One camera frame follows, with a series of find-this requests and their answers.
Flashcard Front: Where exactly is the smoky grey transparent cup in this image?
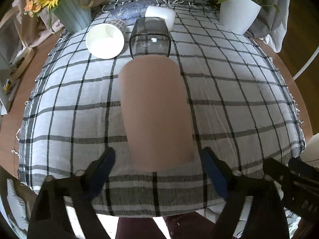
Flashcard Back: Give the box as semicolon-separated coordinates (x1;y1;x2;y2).
129;17;171;59

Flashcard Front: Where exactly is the pink beige curtain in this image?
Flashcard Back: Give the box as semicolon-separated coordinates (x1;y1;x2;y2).
12;0;111;48

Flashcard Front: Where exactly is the white plant pot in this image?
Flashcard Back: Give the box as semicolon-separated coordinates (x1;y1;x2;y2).
219;0;261;35

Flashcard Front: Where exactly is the striped cushion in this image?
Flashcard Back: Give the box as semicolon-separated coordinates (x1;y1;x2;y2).
7;179;29;231

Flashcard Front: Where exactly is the clear bluish glass cup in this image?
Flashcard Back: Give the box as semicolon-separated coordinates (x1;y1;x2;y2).
110;7;147;26

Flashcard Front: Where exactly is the small white cup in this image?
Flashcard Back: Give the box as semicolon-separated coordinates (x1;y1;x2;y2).
145;6;176;32

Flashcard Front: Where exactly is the white paper cup with pattern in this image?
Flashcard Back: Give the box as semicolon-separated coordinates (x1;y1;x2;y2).
85;19;126;59

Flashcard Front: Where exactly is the pink beige cup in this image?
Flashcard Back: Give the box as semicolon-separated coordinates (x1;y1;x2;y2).
119;55;195;172

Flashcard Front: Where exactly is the light blue ribbed vase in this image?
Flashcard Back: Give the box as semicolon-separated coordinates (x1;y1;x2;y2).
53;0;92;33

